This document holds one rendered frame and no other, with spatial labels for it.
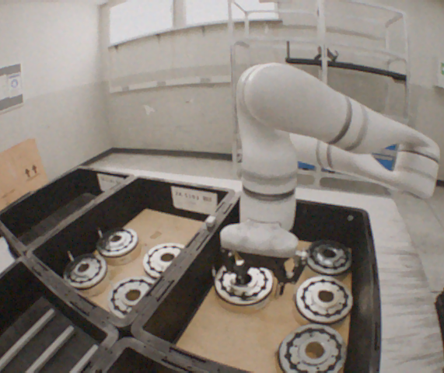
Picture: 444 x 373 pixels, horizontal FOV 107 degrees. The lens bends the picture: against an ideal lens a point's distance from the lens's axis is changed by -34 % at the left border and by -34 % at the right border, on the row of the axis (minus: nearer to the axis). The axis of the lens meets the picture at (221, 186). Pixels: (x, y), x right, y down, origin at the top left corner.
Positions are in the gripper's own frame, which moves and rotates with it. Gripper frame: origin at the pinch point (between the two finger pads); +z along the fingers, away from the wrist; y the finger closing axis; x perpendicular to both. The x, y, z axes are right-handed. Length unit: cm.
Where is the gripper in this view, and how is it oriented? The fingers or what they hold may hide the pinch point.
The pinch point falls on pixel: (260, 286)
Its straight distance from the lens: 44.1
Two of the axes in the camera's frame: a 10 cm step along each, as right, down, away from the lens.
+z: 0.4, 9.0, 4.4
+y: -9.5, -1.0, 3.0
